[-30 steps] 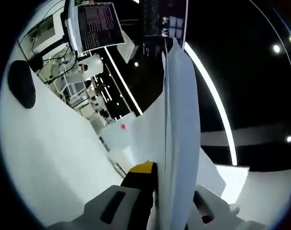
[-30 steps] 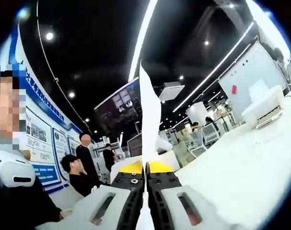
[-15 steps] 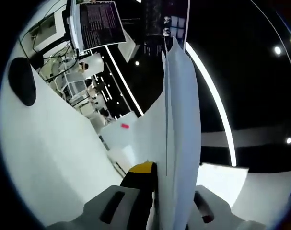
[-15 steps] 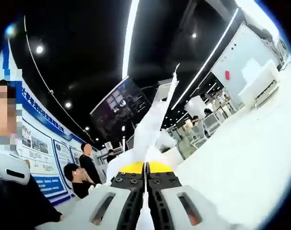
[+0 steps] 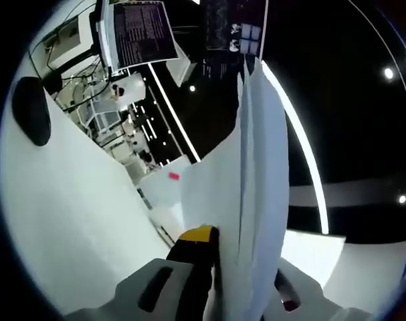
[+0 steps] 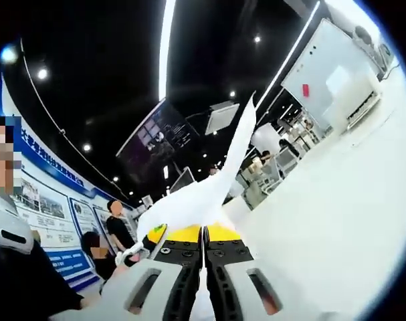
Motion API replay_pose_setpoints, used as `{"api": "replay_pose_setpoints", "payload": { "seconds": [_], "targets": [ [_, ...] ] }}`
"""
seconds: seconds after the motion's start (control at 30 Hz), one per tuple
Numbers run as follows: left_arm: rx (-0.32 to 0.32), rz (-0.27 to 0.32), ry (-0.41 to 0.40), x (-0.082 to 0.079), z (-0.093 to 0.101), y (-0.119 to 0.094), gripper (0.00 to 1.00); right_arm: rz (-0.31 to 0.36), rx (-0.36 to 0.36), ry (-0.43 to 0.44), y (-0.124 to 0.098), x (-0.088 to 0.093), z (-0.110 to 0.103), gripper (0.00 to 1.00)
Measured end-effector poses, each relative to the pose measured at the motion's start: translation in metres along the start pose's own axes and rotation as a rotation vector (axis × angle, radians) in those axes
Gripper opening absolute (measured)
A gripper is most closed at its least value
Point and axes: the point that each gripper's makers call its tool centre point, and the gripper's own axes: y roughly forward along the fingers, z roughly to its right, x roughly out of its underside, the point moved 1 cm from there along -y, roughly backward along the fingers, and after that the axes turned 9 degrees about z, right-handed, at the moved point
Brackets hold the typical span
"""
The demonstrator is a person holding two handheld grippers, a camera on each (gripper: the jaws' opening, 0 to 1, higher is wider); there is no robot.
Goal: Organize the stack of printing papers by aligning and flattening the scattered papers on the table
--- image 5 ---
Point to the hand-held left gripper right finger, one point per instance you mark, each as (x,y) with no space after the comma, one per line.
(309,297)

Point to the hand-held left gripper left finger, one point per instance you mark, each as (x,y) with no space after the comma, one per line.
(129,294)

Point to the stack of white printing papers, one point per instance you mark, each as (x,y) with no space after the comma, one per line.
(222,200)

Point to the white rolling whiteboard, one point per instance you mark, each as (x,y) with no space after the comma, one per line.
(156,190)

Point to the pink whiteboard eraser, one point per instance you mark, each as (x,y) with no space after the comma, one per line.
(173,176)

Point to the long ceiling light strip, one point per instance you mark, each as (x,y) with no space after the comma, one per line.
(309,157)

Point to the white office chair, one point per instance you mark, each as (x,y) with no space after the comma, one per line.
(104,118)

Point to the curved ceiling light strip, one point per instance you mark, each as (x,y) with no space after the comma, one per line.
(171,111)

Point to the black waste bin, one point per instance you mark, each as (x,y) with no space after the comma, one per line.
(32,113)

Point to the ceiling air conditioner unit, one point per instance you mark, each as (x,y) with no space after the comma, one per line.
(181,72)

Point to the white-framed computer monitor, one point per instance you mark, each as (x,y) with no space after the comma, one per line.
(142,33)

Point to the white monitor desk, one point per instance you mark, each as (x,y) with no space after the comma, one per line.
(64,36)

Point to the large hanging dark display screen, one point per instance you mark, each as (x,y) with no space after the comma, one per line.
(219,26)

